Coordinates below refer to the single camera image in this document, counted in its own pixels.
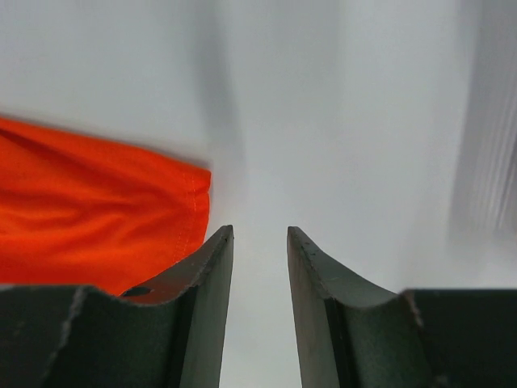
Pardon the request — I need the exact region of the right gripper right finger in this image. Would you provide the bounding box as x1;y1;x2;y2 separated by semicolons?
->
287;226;516;387

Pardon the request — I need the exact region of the orange t-shirt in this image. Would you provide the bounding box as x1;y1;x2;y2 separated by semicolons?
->
1;118;211;295

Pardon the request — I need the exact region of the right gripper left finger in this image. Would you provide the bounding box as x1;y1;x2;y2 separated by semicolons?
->
1;226;233;387

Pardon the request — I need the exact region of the white plastic basket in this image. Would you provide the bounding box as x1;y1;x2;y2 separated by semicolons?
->
450;1;516;240

